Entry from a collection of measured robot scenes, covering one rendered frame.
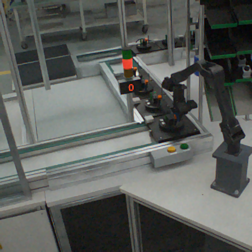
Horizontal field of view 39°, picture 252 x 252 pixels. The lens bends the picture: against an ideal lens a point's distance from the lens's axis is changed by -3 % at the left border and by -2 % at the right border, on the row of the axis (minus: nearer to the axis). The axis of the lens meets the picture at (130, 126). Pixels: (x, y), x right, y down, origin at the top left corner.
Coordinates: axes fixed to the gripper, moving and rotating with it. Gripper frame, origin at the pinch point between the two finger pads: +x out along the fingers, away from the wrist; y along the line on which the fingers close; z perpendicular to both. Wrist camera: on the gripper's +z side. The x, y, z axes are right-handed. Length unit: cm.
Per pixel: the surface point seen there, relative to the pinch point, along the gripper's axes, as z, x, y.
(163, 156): 13.7, 12.7, -13.8
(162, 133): -4.6, 11.8, -8.0
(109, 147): -10.5, 17.2, -36.7
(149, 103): -37.3, 10.0, -4.1
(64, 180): 8, 18, -64
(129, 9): -534, 72, 116
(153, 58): -128, 18, 29
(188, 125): -6.6, 11.8, 8.1
